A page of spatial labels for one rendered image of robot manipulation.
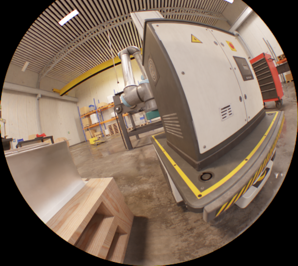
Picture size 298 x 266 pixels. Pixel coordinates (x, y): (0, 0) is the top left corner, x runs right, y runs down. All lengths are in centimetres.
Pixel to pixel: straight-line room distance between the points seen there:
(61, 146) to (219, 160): 62
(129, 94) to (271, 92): 216
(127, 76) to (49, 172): 93
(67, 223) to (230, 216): 59
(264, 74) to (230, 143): 184
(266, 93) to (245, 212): 187
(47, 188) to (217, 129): 61
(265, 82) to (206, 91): 189
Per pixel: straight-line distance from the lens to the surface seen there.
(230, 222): 55
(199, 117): 26
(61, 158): 51
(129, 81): 94
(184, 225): 55
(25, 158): 44
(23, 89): 1104
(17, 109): 1090
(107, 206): 44
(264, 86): 214
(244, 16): 1094
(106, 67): 941
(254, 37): 1102
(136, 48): 120
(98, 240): 44
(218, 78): 34
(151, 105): 76
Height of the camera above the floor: 50
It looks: 1 degrees up
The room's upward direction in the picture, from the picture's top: 17 degrees counter-clockwise
